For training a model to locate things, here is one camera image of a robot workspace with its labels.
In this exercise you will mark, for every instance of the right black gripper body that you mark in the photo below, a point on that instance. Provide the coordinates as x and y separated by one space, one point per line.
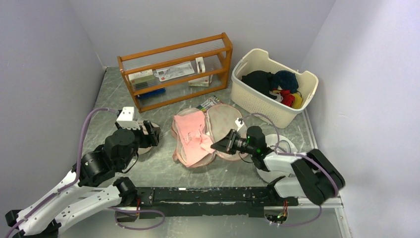
241 144

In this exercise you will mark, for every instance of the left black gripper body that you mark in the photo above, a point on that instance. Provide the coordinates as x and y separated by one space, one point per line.
142 140

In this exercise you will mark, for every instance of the pink floral mesh laundry bag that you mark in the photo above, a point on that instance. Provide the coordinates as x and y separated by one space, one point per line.
220 120

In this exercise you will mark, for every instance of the pink bra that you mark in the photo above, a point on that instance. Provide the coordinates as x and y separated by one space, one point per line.
189 128

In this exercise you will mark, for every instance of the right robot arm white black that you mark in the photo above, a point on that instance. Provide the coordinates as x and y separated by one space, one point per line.
310 175

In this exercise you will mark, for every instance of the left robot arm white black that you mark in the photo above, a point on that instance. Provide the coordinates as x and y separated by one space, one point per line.
61 207

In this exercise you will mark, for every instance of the beige round mesh laundry bag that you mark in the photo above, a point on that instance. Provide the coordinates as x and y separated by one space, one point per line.
146 150

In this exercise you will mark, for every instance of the white round mesh laundry bag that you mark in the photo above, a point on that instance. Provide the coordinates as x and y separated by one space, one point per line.
285 145

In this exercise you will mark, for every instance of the cream plastic laundry basket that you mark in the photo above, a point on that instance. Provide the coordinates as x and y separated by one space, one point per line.
255 102

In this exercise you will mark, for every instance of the blue item on lower shelf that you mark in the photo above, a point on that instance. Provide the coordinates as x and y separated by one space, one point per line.
151 94

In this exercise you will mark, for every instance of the pack of coloured markers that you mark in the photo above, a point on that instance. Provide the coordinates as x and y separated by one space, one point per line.
208 103

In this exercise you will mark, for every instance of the white red box left shelf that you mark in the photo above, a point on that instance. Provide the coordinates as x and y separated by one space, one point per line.
142 79

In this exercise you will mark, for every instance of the orange wooden shelf rack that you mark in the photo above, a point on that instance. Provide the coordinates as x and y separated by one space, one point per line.
216 50

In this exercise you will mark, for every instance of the white paper sheet on shelf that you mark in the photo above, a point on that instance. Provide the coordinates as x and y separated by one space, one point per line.
174 71

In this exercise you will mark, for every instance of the red garment in basket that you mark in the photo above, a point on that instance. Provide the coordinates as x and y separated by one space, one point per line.
284 97

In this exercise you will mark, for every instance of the white box on shelf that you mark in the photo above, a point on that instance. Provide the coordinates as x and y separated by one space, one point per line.
201 82

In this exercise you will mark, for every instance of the black garment in basket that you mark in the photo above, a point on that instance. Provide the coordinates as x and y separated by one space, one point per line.
260 81

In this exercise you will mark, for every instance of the yellow garment in basket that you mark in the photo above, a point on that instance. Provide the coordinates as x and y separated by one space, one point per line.
297 102

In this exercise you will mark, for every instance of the dark blue garment in basket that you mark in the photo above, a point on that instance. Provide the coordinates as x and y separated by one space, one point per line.
286 80

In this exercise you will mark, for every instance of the white upright item on shelf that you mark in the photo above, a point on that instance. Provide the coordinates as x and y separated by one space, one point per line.
200 65

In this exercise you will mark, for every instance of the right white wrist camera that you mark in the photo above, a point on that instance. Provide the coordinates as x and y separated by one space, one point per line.
241 127

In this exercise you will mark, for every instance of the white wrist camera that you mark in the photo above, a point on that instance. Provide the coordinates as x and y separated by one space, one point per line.
241 127
126 119

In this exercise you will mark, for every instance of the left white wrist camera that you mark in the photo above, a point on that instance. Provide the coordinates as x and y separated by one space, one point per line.
126 119

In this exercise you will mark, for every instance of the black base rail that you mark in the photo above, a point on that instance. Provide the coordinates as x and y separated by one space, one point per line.
204 201

